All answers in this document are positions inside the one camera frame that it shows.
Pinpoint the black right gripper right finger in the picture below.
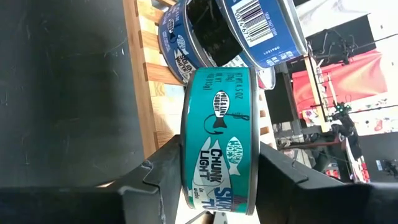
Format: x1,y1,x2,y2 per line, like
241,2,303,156
256,141,398,224

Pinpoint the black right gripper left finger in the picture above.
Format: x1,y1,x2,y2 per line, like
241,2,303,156
0,135,183,224

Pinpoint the blue white label can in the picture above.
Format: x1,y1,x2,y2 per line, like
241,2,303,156
182,67,261,216

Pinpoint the dark blue label can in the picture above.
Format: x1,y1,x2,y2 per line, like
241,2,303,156
216,0,308,70
157,0,215,85

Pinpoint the wooden slatted shelf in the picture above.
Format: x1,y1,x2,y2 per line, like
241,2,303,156
123,0,277,159

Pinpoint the cartoon print poster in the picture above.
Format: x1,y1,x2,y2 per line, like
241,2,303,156
354,102,398,138

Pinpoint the black background panel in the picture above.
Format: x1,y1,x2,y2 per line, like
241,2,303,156
307,14,377,60

